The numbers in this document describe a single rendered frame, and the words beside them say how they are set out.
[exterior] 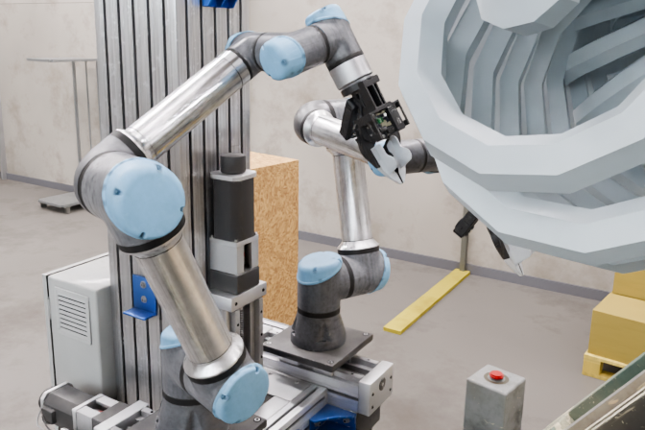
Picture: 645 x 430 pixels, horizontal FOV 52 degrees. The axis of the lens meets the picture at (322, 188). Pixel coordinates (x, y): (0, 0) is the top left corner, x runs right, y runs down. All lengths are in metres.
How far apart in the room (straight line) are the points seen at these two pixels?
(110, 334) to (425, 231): 4.02
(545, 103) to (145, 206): 0.89
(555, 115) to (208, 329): 1.04
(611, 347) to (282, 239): 1.94
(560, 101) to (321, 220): 5.81
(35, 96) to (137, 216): 7.57
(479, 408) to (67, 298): 1.12
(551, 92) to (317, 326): 1.60
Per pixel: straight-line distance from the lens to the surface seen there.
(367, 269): 1.78
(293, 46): 1.18
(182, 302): 1.13
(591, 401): 1.84
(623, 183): 0.17
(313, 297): 1.72
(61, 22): 8.06
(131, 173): 1.01
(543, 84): 0.16
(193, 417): 1.40
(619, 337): 4.01
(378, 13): 5.49
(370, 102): 1.23
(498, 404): 1.89
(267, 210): 3.09
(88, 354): 1.79
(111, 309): 1.74
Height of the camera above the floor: 1.84
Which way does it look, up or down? 13 degrees down
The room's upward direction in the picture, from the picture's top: 1 degrees clockwise
